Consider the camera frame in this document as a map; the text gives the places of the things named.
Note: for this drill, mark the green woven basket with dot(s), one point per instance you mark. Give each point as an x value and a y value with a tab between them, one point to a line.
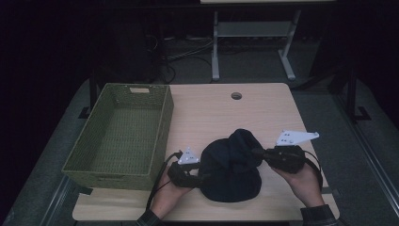
131	135

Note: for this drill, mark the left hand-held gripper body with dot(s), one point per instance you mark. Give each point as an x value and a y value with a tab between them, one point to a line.
178	175

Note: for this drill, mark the black metal frame post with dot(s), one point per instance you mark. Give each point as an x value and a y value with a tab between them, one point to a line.
353	94
92	94

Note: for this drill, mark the person's right hand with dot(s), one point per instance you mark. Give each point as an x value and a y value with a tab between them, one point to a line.
306	185

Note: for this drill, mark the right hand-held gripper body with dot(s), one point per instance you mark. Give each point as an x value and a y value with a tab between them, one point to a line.
287	157

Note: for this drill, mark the person's left hand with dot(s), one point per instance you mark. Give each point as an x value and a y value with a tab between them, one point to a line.
169	197

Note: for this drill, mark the white metal table frame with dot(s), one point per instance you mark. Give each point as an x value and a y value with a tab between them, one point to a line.
254	29

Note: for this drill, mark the black beanie hat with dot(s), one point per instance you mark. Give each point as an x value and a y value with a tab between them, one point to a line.
230	175

